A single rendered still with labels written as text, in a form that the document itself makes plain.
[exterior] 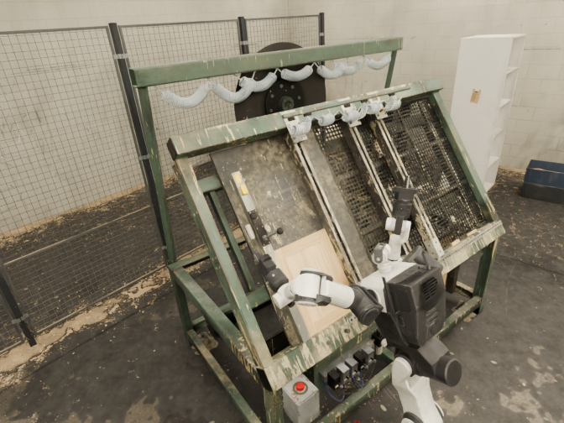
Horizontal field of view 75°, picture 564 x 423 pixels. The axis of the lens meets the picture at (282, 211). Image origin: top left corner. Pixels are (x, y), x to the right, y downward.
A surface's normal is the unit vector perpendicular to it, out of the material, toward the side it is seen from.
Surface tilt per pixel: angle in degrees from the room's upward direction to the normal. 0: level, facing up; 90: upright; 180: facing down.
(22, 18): 90
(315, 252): 54
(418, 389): 64
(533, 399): 0
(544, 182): 90
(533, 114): 90
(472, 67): 90
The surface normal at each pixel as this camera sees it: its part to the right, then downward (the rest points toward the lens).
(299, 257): 0.44, -0.26
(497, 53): -0.68, 0.37
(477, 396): -0.07, -0.89
